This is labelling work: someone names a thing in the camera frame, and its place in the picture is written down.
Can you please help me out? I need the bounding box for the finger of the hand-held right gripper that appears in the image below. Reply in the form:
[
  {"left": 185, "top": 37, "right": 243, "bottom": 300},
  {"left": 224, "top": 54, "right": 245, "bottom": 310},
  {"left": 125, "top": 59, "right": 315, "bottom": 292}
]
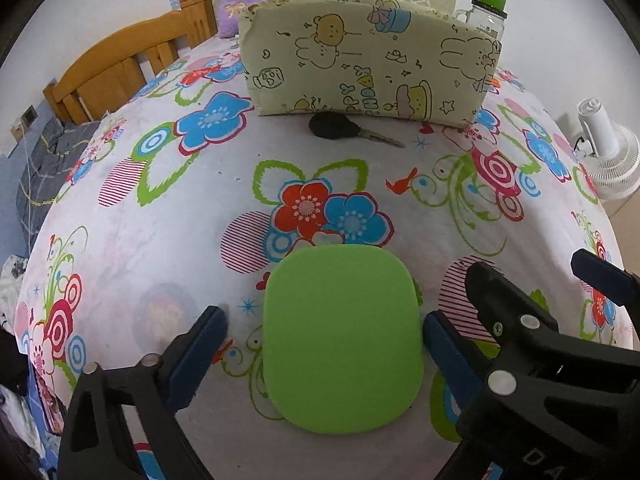
[
  {"left": 571, "top": 248, "right": 640, "bottom": 307},
  {"left": 462, "top": 259, "right": 563, "bottom": 362}
]

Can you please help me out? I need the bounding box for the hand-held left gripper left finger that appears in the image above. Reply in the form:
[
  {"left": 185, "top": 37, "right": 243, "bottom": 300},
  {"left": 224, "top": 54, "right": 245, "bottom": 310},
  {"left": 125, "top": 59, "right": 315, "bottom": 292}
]
[{"left": 59, "top": 305, "right": 230, "bottom": 480}]

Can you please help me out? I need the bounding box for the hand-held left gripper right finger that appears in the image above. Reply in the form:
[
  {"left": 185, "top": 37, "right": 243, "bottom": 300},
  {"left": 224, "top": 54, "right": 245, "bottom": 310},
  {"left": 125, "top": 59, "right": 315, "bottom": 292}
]
[{"left": 422, "top": 310, "right": 521, "bottom": 480}]

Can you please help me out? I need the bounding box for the green square pad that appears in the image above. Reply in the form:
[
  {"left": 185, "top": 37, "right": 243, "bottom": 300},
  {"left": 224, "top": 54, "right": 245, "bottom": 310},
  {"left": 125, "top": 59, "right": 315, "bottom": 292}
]
[{"left": 262, "top": 244, "right": 426, "bottom": 434}]

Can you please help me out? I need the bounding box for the cartoon printed storage box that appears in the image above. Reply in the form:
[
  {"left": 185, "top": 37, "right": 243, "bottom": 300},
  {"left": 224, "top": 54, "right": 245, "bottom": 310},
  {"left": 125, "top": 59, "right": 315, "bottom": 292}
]
[{"left": 238, "top": 0, "right": 503, "bottom": 129}]

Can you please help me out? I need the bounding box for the white standing fan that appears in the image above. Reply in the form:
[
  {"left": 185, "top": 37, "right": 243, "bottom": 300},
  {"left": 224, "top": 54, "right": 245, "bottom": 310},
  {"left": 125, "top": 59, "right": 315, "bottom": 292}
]
[{"left": 575, "top": 98, "right": 640, "bottom": 202}]

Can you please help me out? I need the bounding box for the floral tablecloth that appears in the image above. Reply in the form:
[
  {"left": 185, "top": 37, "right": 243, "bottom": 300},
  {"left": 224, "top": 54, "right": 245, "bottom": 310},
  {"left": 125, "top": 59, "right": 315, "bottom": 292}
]
[{"left": 14, "top": 35, "right": 640, "bottom": 480}]

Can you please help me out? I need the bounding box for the white patterned cloth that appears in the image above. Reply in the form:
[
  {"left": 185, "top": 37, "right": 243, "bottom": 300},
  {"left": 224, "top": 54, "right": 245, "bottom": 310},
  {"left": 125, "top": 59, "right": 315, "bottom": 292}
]
[{"left": 0, "top": 255, "right": 32, "bottom": 326}]

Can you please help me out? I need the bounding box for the grey plaid blanket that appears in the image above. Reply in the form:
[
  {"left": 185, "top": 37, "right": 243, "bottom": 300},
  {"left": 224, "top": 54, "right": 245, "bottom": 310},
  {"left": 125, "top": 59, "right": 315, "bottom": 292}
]
[{"left": 14, "top": 119, "right": 102, "bottom": 226}]

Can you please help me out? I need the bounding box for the black car key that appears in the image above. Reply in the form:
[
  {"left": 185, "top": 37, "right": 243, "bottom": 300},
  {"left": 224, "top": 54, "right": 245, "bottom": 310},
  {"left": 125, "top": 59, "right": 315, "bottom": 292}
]
[{"left": 308, "top": 112, "right": 406, "bottom": 150}]

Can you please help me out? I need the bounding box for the glass jar with green lid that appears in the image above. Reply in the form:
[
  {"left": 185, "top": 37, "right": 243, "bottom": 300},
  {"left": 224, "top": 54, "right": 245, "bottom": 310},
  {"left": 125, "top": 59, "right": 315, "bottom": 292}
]
[{"left": 451, "top": 0, "right": 509, "bottom": 42}]

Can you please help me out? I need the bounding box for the wooden bed headboard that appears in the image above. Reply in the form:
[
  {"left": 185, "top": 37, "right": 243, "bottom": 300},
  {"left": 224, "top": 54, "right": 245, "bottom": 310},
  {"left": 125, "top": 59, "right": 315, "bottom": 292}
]
[{"left": 42, "top": 0, "right": 219, "bottom": 124}]

